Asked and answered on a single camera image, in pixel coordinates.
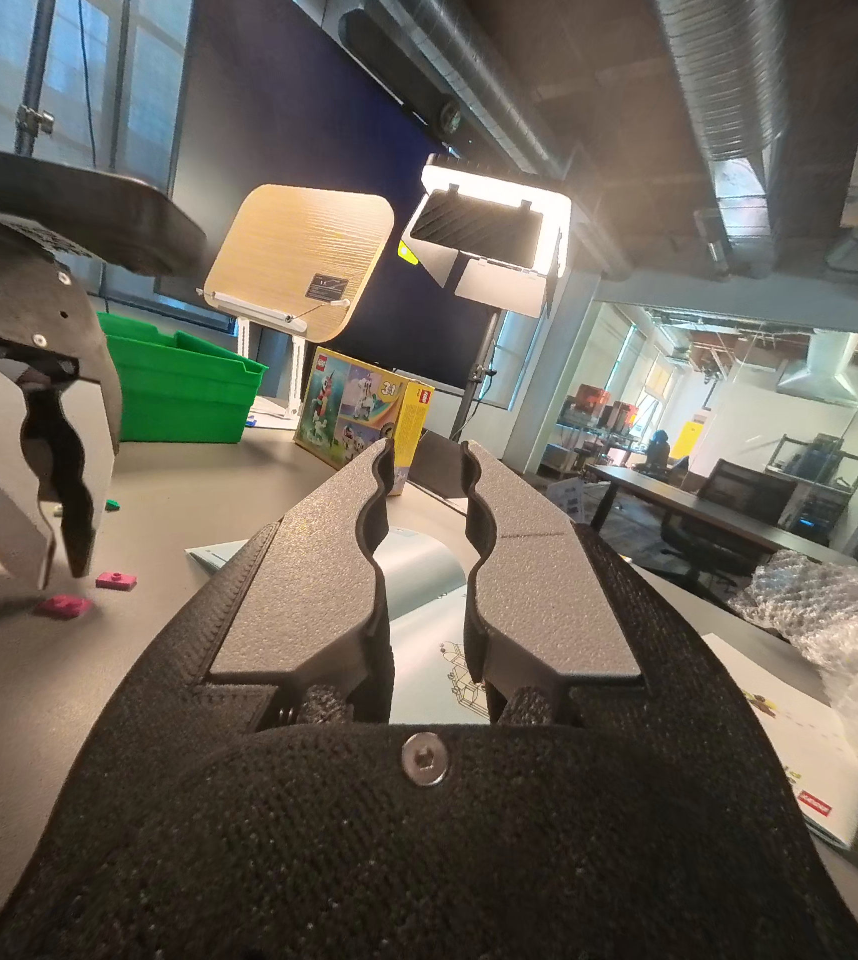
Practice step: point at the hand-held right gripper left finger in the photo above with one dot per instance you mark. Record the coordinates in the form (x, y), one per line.
(294, 592)

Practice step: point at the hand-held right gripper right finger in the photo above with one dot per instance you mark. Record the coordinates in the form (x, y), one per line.
(556, 600)

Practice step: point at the pink lego plate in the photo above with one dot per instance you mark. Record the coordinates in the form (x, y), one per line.
(61, 606)
(115, 579)

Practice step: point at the yellow lego box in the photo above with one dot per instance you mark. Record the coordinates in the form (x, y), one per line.
(346, 405)

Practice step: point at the green plastic bin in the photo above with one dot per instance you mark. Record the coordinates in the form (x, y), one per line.
(181, 397)

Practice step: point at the white printed carton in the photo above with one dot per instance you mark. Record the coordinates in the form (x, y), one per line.
(575, 499)

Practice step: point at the open pale blue instruction booklet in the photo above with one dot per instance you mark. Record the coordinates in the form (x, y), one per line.
(421, 577)

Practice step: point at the black office chair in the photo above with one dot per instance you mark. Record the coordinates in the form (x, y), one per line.
(691, 540)

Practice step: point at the metal tripod pole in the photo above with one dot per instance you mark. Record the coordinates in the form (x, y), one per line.
(35, 75)

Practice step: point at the long dark table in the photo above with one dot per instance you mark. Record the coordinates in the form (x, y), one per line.
(698, 502)

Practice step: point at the grey flat box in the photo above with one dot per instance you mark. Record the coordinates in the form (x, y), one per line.
(440, 465)

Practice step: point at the shelf with red equipment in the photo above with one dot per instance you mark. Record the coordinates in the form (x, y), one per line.
(601, 416)

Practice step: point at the black desk monitor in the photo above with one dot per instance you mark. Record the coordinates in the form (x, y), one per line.
(747, 491)

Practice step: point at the wooden book stand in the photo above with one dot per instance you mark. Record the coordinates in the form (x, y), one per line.
(309, 240)

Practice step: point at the black light stand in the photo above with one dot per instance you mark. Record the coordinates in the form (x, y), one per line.
(480, 375)

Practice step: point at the white instruction booklet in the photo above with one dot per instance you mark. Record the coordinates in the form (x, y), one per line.
(773, 720)

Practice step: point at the bubble wrap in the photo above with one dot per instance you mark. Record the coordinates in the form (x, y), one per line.
(818, 607)

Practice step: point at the metal shelf rack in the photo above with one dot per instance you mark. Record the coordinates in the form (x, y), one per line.
(818, 465)

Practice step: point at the small yellow object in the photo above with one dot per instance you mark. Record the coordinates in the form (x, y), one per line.
(406, 251)

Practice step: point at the black video bar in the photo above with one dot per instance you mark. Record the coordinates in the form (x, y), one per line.
(391, 52)

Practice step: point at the silver extraction hood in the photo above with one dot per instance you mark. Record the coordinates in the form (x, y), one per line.
(833, 371)

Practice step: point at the studio light panel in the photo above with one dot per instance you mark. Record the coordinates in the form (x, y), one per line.
(481, 232)

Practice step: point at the grey ceiling pipe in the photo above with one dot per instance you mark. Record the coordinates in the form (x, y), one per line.
(489, 67)

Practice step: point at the large dark wall screen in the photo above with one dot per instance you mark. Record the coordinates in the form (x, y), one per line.
(286, 97)

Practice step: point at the ribbed silver ventilation duct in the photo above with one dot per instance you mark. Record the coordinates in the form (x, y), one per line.
(721, 75)

